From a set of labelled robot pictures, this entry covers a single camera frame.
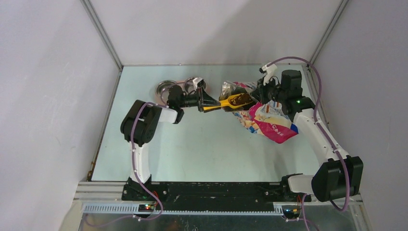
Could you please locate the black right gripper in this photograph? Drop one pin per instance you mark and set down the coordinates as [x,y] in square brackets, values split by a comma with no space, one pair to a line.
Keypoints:
[260,92]

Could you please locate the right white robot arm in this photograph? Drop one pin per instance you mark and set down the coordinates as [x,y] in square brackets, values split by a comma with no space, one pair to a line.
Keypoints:
[339,174]

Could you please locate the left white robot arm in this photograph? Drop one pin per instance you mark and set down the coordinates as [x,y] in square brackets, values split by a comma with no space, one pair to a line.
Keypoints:
[141,121]

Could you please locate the aluminium corner post right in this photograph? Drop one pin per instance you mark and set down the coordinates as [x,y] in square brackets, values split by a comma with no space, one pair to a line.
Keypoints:
[328,30]

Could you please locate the steel bowl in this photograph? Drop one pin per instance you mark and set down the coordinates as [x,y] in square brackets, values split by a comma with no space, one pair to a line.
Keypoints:
[162,86]
[188,85]

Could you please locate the colourful cat food bag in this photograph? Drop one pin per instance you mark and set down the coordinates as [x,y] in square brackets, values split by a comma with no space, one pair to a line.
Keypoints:
[264,119]

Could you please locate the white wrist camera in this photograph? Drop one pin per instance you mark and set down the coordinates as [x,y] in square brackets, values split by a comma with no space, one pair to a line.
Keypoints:
[268,70]
[198,82]

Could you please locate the left steel bowl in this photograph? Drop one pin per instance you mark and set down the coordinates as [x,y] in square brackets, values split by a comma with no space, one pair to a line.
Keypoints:
[162,86]

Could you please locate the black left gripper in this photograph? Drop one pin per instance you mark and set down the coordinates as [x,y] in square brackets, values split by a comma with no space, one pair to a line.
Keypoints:
[204,99]

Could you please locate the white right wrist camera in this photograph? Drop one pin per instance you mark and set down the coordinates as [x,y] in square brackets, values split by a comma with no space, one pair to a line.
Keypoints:
[268,70]

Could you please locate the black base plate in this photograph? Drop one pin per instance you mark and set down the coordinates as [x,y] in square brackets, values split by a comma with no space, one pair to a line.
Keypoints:
[212,196]

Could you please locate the aluminium corner post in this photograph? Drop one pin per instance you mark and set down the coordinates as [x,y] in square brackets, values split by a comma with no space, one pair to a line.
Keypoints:
[95,19]
[328,30]

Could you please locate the aluminium corner post left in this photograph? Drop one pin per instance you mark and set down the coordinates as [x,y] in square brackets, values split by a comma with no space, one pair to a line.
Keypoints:
[95,19]

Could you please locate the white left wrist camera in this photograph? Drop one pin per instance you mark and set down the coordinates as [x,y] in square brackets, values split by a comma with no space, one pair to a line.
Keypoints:
[198,82]

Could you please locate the right steel bowl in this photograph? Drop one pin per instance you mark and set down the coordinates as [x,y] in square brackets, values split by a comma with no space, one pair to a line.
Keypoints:
[188,85]

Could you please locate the brown kibble pet food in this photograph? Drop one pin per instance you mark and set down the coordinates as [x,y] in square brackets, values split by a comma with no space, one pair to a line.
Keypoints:
[239,100]

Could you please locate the yellow plastic food scoop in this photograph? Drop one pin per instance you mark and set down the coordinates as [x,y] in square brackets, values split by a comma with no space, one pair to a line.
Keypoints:
[225,103]

